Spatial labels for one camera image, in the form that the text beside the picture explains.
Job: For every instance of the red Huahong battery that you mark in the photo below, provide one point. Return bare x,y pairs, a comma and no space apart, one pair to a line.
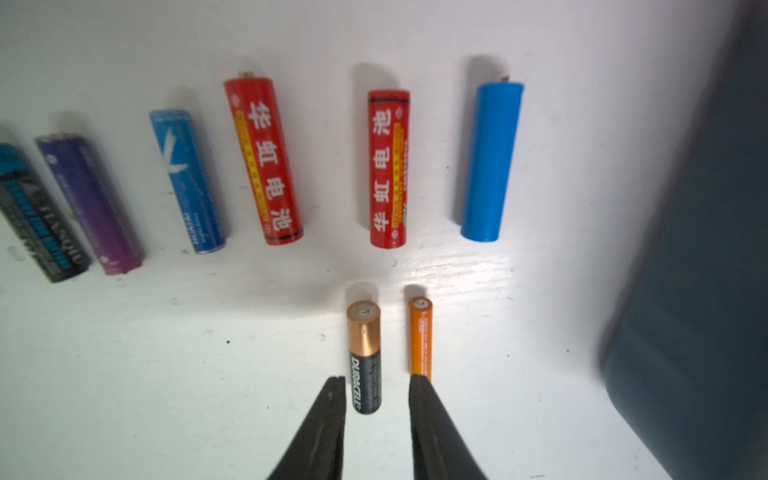
257,120

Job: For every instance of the teal black slim battery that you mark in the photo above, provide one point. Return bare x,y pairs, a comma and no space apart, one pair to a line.
36,221

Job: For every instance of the teal plastic storage box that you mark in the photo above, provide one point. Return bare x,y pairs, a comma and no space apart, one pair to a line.
686,366

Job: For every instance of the purple slim battery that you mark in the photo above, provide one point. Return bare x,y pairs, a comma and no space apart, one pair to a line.
72,163

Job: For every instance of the thin orange battery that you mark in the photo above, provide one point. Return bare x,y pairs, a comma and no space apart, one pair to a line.
421,336

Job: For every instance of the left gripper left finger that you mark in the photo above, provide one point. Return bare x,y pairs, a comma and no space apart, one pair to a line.
316,451

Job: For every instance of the small Duracell battery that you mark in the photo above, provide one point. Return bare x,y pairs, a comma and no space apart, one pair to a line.
364,338

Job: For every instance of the blue slim battery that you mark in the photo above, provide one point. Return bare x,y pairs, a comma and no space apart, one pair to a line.
175,134

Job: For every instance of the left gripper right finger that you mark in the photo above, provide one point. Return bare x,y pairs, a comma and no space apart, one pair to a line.
438,449

